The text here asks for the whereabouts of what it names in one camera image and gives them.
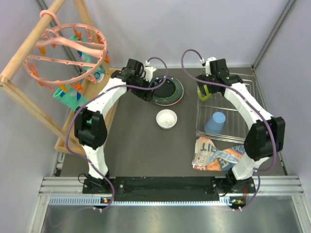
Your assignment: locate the printed dish towel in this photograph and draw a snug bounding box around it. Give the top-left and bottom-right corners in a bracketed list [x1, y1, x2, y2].
[191, 137, 245, 171]

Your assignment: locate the wooden drying stand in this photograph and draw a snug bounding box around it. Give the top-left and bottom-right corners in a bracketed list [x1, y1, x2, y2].
[0, 0, 102, 146]

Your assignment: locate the aluminium frame rail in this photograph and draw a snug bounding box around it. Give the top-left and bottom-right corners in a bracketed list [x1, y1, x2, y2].
[28, 176, 311, 233]

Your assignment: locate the white bowl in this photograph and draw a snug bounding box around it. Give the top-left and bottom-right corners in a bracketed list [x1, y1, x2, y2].
[156, 109, 177, 129]

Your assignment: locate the wire dish rack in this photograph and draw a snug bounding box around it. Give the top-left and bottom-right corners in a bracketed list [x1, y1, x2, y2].
[195, 70, 261, 144]

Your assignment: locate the lime green bowl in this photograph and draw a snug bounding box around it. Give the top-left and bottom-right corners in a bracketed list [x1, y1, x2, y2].
[197, 82, 209, 101]

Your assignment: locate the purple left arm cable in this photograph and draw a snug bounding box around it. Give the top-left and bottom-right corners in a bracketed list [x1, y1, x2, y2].
[66, 57, 169, 212]

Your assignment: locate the wooden tray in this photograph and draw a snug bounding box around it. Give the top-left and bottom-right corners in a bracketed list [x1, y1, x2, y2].
[54, 68, 120, 155]

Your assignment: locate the light blue cup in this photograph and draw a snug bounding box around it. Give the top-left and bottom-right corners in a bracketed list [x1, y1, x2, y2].
[204, 112, 226, 134]

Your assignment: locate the dark blue speckled plate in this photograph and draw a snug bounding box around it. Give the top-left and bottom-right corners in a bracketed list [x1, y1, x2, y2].
[166, 76, 184, 93]

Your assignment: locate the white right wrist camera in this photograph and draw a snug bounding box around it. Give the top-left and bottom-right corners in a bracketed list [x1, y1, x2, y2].
[200, 57, 216, 76]

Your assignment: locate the pink round clip hanger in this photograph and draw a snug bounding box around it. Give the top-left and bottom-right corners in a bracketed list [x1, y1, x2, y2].
[23, 10, 108, 92]

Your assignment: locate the teal patterned sock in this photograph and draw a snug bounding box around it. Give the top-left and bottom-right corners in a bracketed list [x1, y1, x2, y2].
[53, 85, 88, 110]
[77, 50, 105, 83]

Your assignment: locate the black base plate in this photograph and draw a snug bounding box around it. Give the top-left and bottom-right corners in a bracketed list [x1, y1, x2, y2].
[82, 176, 257, 202]

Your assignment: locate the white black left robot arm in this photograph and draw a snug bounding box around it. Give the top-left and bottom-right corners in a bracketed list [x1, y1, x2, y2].
[74, 59, 156, 193]

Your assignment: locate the red teal floral plate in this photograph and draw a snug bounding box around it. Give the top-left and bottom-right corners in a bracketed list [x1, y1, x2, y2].
[153, 92, 184, 106]

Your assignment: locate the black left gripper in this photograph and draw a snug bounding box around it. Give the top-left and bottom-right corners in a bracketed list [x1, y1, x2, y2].
[130, 73, 156, 102]

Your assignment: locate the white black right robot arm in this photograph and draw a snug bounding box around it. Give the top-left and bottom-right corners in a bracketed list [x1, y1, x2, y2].
[196, 57, 285, 192]

